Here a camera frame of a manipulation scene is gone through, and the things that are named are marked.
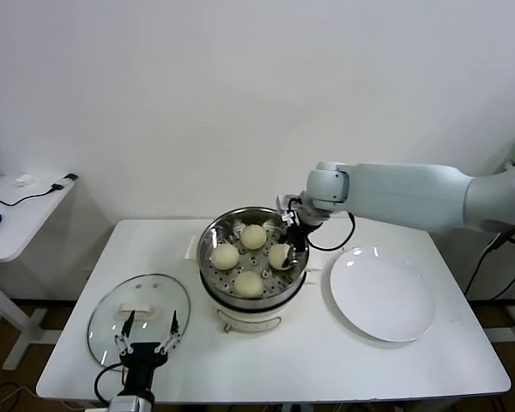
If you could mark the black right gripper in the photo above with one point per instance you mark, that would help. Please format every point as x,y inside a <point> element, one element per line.
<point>298,238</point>

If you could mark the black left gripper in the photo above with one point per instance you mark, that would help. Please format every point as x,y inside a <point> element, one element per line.
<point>139,360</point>

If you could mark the white steamed baozi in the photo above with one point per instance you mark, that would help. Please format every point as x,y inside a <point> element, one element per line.
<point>225,257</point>
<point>276,257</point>
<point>253,237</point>
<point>249,284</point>

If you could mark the glass pot lid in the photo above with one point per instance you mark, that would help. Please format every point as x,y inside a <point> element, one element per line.
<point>163,300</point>

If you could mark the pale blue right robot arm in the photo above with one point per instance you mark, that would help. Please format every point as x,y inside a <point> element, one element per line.
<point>403,193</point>

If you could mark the stainless steel steamer basket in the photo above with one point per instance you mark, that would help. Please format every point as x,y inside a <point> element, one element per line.
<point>279,281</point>

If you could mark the white round plate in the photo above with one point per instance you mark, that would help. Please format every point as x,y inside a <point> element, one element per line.
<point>382,296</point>

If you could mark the white side desk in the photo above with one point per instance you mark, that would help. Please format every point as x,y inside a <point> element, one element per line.
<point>26,223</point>

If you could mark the small white desk object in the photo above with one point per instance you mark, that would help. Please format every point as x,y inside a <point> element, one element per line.
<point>23,181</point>

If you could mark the dark power adapter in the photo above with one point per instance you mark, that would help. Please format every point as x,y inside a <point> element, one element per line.
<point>502,241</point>

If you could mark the white shelf desk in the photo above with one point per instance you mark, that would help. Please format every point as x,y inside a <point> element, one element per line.
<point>510,165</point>

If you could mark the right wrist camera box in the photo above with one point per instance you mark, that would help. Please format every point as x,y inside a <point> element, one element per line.
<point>287,208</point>

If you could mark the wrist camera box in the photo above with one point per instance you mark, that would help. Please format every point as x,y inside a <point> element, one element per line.
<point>129,404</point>
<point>287,208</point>

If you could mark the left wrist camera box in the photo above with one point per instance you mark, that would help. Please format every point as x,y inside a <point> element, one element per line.
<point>129,404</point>

